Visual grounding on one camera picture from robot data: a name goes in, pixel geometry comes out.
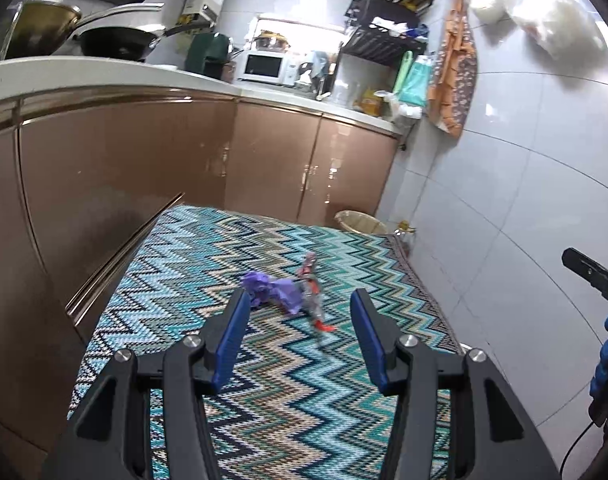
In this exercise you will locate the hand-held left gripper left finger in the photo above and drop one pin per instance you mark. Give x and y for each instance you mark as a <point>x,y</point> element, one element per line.
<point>231,340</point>

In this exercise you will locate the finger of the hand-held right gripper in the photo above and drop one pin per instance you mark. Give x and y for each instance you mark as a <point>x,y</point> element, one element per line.
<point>591,270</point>

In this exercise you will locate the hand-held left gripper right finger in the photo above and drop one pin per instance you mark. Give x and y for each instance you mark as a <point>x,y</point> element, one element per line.
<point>368,340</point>

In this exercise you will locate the purple plastic bag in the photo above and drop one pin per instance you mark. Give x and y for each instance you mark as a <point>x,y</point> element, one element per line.
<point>279,292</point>

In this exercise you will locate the clear wrapper with red print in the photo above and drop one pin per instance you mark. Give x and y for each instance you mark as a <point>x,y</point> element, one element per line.
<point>311,300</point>

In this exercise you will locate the person's right hand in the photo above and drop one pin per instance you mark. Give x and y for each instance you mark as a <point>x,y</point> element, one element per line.
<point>601,360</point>

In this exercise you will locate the zigzag patterned rug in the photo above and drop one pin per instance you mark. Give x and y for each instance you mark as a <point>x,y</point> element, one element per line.
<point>294,410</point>

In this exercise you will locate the cooking oil bottle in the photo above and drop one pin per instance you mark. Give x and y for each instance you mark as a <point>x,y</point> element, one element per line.
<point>405,234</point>

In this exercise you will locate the beige wastebasket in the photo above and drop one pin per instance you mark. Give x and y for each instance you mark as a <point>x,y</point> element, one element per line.
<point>360,222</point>

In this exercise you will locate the brown kitchen cabinet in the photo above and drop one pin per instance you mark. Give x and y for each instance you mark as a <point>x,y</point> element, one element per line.
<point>123,160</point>

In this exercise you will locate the orange patterned apron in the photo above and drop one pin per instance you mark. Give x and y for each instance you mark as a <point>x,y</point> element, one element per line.
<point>454,85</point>

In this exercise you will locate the yellow food packet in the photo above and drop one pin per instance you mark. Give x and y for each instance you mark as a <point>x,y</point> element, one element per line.
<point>371,102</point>

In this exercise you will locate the large white plastic bag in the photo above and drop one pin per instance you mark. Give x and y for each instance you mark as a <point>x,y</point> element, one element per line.
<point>559,17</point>

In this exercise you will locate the teal hanging bag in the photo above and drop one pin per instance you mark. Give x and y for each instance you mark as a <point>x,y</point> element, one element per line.
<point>414,80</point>

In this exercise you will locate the white microwave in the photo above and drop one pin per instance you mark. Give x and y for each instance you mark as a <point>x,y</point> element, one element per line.
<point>264,66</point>

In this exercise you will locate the green kitchen appliance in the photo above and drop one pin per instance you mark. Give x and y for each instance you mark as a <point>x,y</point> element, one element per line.
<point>206,55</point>

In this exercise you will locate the black kitchen rack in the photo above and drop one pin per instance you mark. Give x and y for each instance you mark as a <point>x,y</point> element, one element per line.
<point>374,40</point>

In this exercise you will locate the black wok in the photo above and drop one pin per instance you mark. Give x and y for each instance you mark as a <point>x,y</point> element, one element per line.
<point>118,42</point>

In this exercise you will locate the steel mixing bowl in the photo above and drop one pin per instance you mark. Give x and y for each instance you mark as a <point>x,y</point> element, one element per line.
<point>41,30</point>

